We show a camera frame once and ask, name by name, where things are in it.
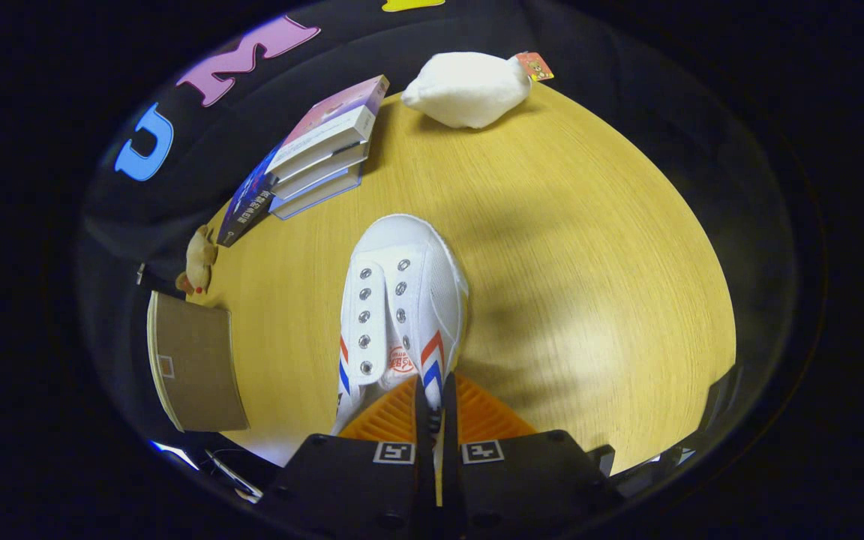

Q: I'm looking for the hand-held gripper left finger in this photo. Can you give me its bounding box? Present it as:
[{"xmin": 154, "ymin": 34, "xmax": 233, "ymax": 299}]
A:
[{"xmin": 256, "ymin": 375, "xmax": 437, "ymax": 540}]

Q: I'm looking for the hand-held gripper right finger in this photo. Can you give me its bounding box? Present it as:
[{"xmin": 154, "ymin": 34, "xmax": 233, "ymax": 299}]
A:
[{"xmin": 441, "ymin": 373, "xmax": 624, "ymax": 540}]

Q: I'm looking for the beige fabric storage box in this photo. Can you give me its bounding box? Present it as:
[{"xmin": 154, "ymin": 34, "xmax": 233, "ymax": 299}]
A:
[{"xmin": 146, "ymin": 290, "xmax": 251, "ymax": 434}]

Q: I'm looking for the white canvas shoe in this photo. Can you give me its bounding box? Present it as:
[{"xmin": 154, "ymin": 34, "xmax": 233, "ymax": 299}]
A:
[{"xmin": 330, "ymin": 214, "xmax": 470, "ymax": 438}]

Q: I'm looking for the computer monitor screen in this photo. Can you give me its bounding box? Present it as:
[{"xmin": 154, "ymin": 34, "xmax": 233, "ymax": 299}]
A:
[{"xmin": 149, "ymin": 440, "xmax": 202, "ymax": 471}]

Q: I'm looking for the black rectangular object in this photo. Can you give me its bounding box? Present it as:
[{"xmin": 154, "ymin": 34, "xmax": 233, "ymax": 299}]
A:
[{"xmin": 702, "ymin": 364, "xmax": 741, "ymax": 433}]

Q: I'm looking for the brown plush toy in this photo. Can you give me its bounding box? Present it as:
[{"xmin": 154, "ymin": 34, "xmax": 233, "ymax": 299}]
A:
[{"xmin": 175, "ymin": 224, "xmax": 220, "ymax": 296}]

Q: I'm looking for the light blue cover book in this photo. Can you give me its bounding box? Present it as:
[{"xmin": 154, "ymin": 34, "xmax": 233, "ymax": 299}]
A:
[{"xmin": 270, "ymin": 163, "xmax": 365, "ymax": 221}]

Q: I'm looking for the dark blue book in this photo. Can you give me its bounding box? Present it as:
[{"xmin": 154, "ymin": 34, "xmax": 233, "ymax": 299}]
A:
[{"xmin": 215, "ymin": 145, "xmax": 284, "ymax": 248}]

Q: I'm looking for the white book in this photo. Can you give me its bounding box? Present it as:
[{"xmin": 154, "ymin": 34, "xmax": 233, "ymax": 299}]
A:
[{"xmin": 270, "ymin": 141, "xmax": 371, "ymax": 200}]

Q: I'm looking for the pink cover book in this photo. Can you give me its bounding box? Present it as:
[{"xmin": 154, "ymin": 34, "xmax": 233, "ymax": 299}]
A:
[{"xmin": 265, "ymin": 74, "xmax": 390, "ymax": 179}]

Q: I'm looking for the white plush toy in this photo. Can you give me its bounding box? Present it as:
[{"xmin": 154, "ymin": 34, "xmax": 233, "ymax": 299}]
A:
[{"xmin": 400, "ymin": 50, "xmax": 555, "ymax": 130}]

